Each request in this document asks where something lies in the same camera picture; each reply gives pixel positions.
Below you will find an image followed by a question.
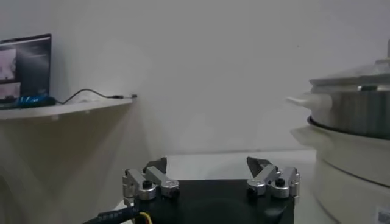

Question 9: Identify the laptop screen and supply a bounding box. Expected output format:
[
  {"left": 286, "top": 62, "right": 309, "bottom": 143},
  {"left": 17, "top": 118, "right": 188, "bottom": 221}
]
[{"left": 0, "top": 33, "right": 52, "bottom": 104}]

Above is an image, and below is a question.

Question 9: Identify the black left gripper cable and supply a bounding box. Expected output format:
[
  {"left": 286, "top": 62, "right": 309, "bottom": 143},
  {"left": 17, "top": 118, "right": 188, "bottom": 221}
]
[{"left": 82, "top": 206, "right": 153, "bottom": 224}]

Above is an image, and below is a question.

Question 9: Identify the black adapter cable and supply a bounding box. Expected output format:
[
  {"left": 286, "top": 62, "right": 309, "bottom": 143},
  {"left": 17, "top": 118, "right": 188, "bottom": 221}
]
[{"left": 56, "top": 88, "right": 138, "bottom": 105}]

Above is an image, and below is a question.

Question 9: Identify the white side table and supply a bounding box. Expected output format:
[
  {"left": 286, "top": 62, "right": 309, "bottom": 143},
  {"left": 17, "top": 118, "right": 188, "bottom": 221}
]
[{"left": 0, "top": 97, "right": 135, "bottom": 121}]

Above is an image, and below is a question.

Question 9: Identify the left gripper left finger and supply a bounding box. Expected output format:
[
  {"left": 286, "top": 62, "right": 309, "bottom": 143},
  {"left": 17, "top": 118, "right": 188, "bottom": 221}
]
[{"left": 122, "top": 156, "right": 181, "bottom": 207}]

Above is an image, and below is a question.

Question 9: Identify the white electric pot base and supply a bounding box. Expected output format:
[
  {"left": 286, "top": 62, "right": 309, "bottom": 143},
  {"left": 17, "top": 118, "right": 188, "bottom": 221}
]
[{"left": 291, "top": 117, "right": 390, "bottom": 224}]

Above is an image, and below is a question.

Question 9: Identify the blue computer mouse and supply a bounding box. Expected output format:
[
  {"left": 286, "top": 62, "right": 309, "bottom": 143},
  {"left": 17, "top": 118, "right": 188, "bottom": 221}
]
[{"left": 13, "top": 96, "right": 57, "bottom": 108}]

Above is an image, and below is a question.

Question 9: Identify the glass pot lid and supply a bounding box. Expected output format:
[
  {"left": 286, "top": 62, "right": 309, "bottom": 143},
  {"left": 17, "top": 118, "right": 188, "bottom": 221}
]
[{"left": 309, "top": 39, "right": 390, "bottom": 88}]

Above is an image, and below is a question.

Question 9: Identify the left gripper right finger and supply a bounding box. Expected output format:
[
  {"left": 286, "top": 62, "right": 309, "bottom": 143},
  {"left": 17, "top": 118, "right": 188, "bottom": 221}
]
[{"left": 246, "top": 156, "right": 301, "bottom": 200}]

